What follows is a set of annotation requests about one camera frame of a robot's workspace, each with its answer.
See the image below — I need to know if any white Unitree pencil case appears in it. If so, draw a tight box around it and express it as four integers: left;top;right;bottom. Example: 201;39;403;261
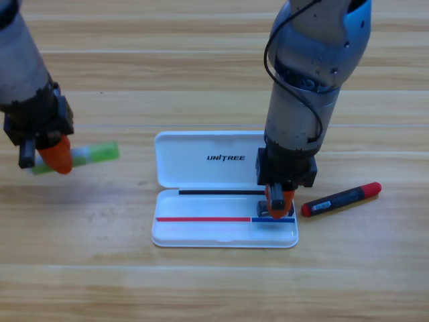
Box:
151;130;299;249

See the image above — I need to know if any black marker with red cap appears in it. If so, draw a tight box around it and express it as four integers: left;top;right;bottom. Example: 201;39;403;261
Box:
300;182;382;217

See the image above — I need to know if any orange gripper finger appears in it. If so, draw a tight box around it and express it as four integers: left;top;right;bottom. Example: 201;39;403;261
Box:
36;133;73;175
264;182;296;221

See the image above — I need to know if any green and white marker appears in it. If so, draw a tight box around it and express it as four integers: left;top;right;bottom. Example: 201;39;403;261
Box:
30;141;121;176

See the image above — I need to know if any black eraser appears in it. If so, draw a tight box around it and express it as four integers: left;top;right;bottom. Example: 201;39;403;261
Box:
256;200;296;217

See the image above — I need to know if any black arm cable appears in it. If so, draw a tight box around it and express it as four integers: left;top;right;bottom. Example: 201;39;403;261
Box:
263;0;324;144

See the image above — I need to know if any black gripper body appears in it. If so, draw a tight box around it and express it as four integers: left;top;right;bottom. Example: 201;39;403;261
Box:
256;136;318;209
3;82;74;170

